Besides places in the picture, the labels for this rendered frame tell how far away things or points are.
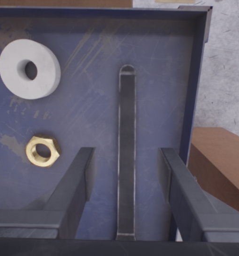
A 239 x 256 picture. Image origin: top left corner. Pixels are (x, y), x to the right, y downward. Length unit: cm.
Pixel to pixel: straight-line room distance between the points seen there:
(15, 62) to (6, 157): 15
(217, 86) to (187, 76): 100
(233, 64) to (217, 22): 25
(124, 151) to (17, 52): 19
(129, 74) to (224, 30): 108
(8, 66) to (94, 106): 12
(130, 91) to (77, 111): 8
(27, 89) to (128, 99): 13
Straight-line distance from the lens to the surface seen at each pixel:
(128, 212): 32
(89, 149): 15
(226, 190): 71
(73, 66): 26
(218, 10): 129
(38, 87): 26
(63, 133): 28
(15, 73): 27
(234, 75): 131
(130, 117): 25
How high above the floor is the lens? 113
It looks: 74 degrees down
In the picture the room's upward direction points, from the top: 174 degrees counter-clockwise
